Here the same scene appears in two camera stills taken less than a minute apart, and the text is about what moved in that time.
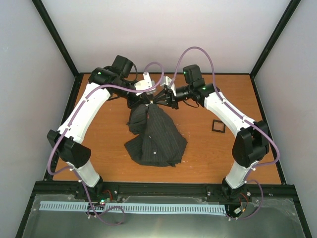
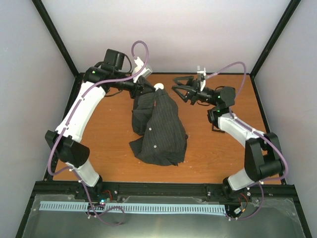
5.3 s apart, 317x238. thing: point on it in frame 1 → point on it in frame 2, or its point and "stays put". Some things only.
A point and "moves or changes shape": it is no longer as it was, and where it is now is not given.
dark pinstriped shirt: (159, 141) moves or changes shape
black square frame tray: (218, 130) stays put
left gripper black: (141, 99) → (138, 89)
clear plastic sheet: (244, 217) stays put
